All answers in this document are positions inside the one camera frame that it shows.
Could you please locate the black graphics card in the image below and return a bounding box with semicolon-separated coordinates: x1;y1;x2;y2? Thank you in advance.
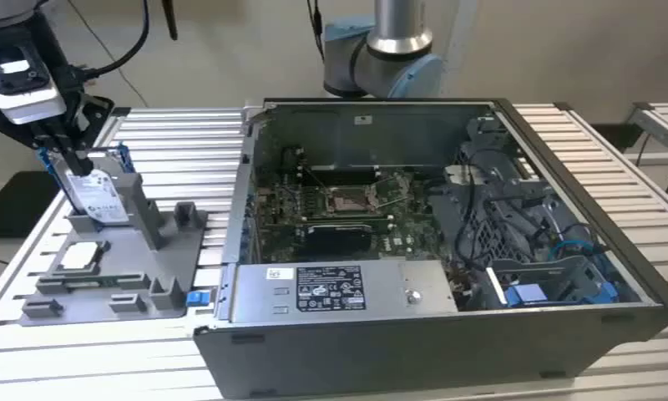
302;223;372;256

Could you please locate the CPU socket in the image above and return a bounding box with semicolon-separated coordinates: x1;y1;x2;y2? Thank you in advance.
325;185;377;213

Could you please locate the blue wire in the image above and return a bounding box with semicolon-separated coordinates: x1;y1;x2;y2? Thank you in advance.
549;236;610;269

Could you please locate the silver CPU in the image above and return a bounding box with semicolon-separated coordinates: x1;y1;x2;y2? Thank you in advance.
57;241;107;272

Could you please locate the green motherboard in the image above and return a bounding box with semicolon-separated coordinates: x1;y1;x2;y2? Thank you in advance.
253;166;452;264

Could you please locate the green RAM stick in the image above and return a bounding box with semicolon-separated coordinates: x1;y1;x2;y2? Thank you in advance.
59;275;126;290

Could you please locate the silver power supply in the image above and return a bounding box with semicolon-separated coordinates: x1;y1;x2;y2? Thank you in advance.
225;261;461;325

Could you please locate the black wire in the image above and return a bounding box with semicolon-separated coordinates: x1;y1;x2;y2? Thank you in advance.
449;160;536;268

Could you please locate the grey parts rack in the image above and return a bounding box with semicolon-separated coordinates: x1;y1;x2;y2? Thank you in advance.
18;173;210;327

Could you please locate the blue bay clip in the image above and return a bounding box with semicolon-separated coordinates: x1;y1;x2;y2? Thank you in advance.
505;286;548;302

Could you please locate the hard disk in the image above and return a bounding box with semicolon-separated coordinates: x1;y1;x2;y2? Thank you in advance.
35;141;138;225

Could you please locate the open dark PC case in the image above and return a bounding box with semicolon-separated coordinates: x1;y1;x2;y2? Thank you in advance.
191;96;668;398

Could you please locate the black box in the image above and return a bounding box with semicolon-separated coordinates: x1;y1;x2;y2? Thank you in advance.
592;123;644;154

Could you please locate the black hanging strap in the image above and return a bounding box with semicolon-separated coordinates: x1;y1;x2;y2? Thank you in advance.
159;0;178;41

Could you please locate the metal slat side table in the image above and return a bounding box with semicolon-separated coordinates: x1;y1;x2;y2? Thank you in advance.
622;102;668;162

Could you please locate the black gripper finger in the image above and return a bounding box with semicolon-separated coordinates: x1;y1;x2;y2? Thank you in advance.
0;106;62;154
59;95;115;176

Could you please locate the thin black wall cable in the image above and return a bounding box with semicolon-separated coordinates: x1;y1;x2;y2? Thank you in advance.
115;69;151;109

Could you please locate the black hanging cable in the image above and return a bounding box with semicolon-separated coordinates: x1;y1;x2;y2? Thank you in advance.
305;0;329;63

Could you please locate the metal socket cover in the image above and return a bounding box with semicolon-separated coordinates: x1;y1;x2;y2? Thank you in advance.
368;175;416;211

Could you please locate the grey metal drive cage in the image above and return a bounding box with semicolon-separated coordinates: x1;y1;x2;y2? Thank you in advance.
428;140;564;268

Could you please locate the grey disk bay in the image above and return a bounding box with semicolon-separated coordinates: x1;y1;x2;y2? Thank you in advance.
486;254;617;304

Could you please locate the thick black gripper cable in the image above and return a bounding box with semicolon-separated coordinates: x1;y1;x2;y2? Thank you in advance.
70;0;151;80

